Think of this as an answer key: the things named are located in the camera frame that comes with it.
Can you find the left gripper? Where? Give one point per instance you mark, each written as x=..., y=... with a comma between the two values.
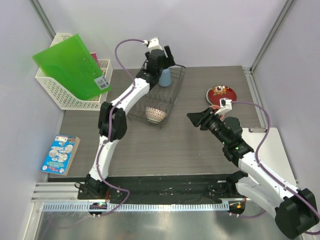
x=169, y=61

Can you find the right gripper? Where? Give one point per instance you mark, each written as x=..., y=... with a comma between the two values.
x=196, y=118

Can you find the blue plastic cup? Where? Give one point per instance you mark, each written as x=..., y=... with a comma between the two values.
x=165, y=79

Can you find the red floral plate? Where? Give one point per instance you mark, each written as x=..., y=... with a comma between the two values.
x=214, y=94

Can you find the patterned ceramic bowl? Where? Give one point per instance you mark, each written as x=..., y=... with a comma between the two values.
x=155, y=115

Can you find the pink plastic cup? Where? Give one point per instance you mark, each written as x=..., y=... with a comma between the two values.
x=217, y=111

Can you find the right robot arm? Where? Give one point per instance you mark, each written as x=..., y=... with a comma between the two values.
x=294, y=210

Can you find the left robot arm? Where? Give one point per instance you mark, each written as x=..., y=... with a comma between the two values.
x=112, y=121

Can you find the white clipboard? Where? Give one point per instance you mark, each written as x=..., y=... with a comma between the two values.
x=272, y=152

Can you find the green plastic file folder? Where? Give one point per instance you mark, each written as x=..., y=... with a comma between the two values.
x=70, y=63

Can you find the white file organizer basket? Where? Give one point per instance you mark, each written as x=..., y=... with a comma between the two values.
x=61, y=96

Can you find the blue booklet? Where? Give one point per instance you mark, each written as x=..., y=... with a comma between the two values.
x=60, y=155

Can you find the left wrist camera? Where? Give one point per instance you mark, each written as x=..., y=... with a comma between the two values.
x=152, y=44

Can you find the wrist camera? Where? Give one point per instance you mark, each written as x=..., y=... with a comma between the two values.
x=225, y=105
x=152, y=44

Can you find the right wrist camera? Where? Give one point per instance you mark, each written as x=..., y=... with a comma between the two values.
x=225, y=105

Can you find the wire dish rack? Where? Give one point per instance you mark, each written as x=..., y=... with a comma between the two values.
x=160, y=98

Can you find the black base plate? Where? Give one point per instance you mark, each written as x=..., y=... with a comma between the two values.
x=161, y=189

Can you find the white cable duct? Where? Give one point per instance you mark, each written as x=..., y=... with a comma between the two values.
x=96, y=207

